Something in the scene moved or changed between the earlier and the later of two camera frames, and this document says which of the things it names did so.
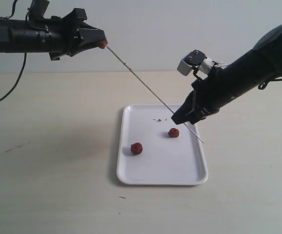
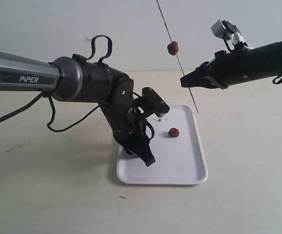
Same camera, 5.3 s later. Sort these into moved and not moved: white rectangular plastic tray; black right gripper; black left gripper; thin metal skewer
Moved: thin metal skewer; black right gripper; black left gripper
Not moved: white rectangular plastic tray
